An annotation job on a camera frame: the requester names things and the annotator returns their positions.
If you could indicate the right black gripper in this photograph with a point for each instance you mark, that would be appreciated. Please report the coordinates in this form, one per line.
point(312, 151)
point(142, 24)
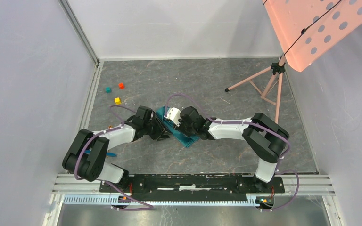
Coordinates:
point(181, 122)

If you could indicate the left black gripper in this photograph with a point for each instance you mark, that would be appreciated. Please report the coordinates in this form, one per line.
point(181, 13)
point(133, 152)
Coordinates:
point(160, 129)

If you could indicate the teal cloth napkin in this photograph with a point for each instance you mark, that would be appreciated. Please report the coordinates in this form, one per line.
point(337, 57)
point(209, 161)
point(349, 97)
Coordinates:
point(183, 139)

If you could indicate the blue knife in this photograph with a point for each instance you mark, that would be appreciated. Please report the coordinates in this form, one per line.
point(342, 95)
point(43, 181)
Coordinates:
point(108, 154)

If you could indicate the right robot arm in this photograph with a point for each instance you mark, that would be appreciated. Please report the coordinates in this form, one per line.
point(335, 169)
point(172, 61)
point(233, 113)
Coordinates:
point(265, 137)

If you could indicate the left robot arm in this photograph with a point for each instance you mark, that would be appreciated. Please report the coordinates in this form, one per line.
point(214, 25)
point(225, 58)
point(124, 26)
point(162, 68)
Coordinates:
point(86, 156)

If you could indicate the yellow cube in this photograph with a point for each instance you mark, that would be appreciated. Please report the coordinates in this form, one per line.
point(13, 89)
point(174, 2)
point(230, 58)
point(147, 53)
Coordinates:
point(117, 100)

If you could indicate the orange cube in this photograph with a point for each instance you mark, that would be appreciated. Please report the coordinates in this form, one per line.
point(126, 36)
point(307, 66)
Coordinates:
point(121, 86)

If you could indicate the pink tripod stand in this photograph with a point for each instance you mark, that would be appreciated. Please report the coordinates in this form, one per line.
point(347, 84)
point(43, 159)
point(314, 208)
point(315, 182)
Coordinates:
point(278, 70)

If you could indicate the pink perforated panel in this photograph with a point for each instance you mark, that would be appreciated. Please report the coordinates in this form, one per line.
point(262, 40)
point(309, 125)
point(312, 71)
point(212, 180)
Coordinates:
point(306, 29)

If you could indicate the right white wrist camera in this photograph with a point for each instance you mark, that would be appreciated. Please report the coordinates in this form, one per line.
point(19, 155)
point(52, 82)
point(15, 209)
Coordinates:
point(173, 115)

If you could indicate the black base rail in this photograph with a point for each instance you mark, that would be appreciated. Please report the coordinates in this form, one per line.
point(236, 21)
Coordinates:
point(197, 187)

